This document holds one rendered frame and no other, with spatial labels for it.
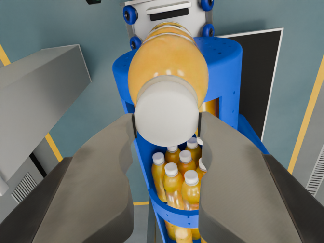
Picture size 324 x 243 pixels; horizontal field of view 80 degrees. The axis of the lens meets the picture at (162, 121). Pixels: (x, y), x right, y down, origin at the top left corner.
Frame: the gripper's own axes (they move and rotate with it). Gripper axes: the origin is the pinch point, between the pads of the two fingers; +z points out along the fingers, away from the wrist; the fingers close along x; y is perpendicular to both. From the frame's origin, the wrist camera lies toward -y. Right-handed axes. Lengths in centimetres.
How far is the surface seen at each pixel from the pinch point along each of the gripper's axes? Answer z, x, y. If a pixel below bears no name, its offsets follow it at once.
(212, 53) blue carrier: 28.3, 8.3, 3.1
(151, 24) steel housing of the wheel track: 51, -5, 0
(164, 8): 38.7, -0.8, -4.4
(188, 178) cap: 27.9, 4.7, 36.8
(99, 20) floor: 143, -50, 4
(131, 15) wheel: 45.4, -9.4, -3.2
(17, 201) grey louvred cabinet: 95, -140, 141
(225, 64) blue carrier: 23.6, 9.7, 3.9
